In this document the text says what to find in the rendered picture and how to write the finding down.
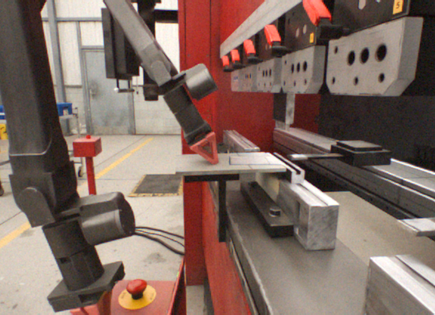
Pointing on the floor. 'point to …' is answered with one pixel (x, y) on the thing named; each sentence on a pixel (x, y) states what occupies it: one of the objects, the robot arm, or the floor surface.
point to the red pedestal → (86, 147)
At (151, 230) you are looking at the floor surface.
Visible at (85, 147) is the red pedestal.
